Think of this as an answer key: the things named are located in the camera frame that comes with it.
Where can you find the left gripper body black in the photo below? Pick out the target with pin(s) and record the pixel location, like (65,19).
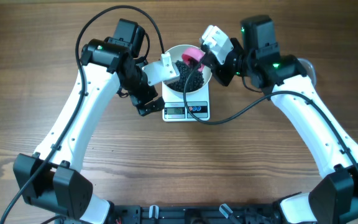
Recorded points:
(140,93)

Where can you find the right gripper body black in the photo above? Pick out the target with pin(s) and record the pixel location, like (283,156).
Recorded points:
(232,66)

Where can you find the pink scoop blue handle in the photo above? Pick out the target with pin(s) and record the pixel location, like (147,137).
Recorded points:
(192,56)

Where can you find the white bowl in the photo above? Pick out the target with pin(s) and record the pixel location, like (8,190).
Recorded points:
(176,53)

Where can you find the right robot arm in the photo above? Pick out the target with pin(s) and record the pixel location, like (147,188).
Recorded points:
(285,82)

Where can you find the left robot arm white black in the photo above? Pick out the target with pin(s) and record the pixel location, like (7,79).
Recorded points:
(51,177)

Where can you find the black beans in bowl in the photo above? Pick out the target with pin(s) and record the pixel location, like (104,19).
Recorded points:
(195,82)

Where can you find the white digital kitchen scale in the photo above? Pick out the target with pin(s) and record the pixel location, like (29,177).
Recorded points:
(175,109)

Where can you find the clear plastic container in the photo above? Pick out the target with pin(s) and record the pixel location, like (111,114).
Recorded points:
(309,69)

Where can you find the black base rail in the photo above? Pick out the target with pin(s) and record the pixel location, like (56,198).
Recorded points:
(248,214)

